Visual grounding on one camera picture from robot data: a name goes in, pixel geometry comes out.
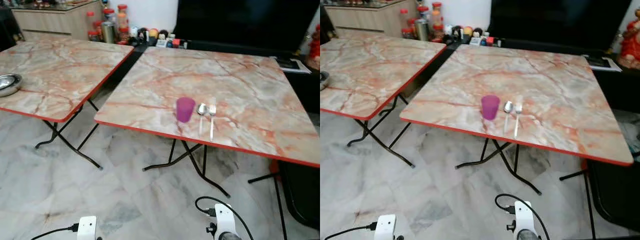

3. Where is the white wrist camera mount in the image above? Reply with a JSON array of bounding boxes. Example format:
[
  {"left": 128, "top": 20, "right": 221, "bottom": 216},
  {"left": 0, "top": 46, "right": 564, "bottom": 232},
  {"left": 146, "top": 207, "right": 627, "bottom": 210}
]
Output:
[
  {"left": 374, "top": 214, "right": 397, "bottom": 240},
  {"left": 514, "top": 201, "right": 537, "bottom": 237},
  {"left": 214, "top": 203, "right": 237, "bottom": 239},
  {"left": 76, "top": 216, "right": 98, "bottom": 240}
]

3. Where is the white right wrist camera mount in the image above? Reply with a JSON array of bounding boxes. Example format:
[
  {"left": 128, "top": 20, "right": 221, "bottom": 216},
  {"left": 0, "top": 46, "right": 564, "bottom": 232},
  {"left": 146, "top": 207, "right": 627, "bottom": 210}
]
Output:
[
  {"left": 214, "top": 203, "right": 237, "bottom": 239},
  {"left": 514, "top": 201, "right": 537, "bottom": 237}
]

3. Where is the steel spoon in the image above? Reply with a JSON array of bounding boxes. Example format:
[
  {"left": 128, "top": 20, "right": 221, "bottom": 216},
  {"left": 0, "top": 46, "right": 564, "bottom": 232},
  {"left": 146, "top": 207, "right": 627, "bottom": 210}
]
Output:
[
  {"left": 503, "top": 100, "right": 514, "bottom": 134},
  {"left": 197, "top": 103, "right": 208, "bottom": 136}
]

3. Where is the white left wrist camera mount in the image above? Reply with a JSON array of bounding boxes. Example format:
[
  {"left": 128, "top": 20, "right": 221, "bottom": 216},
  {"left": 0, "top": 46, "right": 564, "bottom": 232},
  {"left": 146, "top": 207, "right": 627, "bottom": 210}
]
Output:
[
  {"left": 374, "top": 214, "right": 397, "bottom": 240},
  {"left": 76, "top": 216, "right": 98, "bottom": 240}
]

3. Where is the light wooden drawer cabinet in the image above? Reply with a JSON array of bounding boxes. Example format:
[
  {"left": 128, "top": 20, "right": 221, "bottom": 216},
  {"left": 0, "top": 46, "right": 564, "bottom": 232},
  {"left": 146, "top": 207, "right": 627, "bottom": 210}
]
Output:
[
  {"left": 324, "top": 0, "right": 420, "bottom": 39},
  {"left": 11, "top": 0, "right": 106, "bottom": 42}
]

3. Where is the purple plastic cup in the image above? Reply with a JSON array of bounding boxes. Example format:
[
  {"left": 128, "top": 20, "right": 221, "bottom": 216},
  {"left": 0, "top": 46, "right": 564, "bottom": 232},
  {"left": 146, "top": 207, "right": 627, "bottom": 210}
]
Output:
[
  {"left": 480, "top": 95, "right": 501, "bottom": 121},
  {"left": 176, "top": 97, "right": 196, "bottom": 124}
]

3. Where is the red figurine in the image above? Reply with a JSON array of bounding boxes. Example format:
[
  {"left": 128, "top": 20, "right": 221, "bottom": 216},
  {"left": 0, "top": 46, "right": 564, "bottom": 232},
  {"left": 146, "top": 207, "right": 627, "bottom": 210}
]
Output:
[
  {"left": 307, "top": 24, "right": 321, "bottom": 71},
  {"left": 617, "top": 7, "right": 640, "bottom": 70}
]

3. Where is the steel tumbler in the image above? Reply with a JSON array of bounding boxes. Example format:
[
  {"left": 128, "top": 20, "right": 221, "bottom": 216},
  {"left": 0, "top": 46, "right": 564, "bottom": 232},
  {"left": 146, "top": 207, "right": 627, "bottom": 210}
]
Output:
[
  {"left": 415, "top": 19, "right": 431, "bottom": 42},
  {"left": 101, "top": 21, "right": 117, "bottom": 44}
]

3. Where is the marble top folding table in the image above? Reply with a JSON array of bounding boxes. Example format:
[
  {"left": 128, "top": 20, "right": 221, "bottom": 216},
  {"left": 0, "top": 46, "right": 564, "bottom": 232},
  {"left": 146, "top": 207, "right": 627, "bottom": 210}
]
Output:
[
  {"left": 320, "top": 35, "right": 447, "bottom": 168},
  {"left": 94, "top": 46, "right": 321, "bottom": 199},
  {"left": 399, "top": 44, "right": 635, "bottom": 196},
  {"left": 0, "top": 39, "right": 135, "bottom": 170}
]

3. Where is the black chair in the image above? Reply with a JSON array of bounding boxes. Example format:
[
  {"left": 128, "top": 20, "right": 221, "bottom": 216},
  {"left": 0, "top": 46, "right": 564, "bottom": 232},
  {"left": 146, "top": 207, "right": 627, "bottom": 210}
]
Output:
[{"left": 559, "top": 157, "right": 640, "bottom": 240}]

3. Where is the tall red lid jar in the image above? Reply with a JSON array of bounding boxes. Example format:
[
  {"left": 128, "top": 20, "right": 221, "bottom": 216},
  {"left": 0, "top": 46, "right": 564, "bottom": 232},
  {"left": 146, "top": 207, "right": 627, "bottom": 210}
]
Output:
[
  {"left": 86, "top": 11, "right": 97, "bottom": 41},
  {"left": 399, "top": 8, "right": 410, "bottom": 39}
]

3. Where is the white booklet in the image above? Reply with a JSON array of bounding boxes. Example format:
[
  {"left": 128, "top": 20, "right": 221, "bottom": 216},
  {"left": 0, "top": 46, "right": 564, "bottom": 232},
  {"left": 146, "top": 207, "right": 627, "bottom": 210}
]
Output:
[
  {"left": 582, "top": 54, "right": 624, "bottom": 73},
  {"left": 272, "top": 56, "right": 312, "bottom": 74}
]

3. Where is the black television screen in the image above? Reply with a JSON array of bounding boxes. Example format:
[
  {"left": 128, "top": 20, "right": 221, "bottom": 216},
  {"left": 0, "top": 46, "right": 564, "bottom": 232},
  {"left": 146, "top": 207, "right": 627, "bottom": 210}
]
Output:
[
  {"left": 172, "top": 0, "right": 312, "bottom": 54},
  {"left": 487, "top": 0, "right": 632, "bottom": 54}
]

